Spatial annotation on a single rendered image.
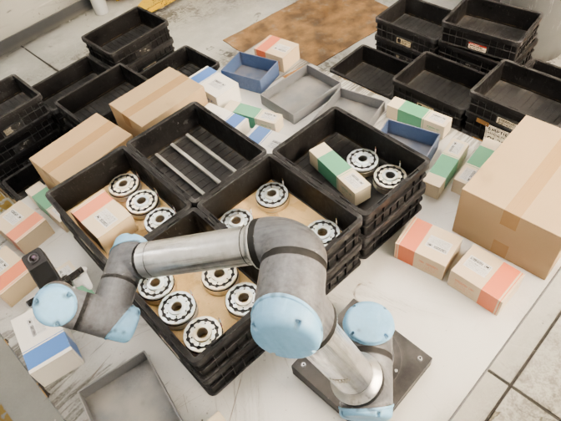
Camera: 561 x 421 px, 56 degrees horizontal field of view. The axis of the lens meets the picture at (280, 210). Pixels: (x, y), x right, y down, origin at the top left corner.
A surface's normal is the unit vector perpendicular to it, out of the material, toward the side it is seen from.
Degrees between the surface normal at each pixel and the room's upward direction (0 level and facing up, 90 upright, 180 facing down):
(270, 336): 86
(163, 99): 0
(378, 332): 5
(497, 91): 0
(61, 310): 45
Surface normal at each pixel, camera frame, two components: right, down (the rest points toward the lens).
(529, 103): -0.10, -0.64
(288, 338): -0.17, 0.72
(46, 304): 0.36, -0.06
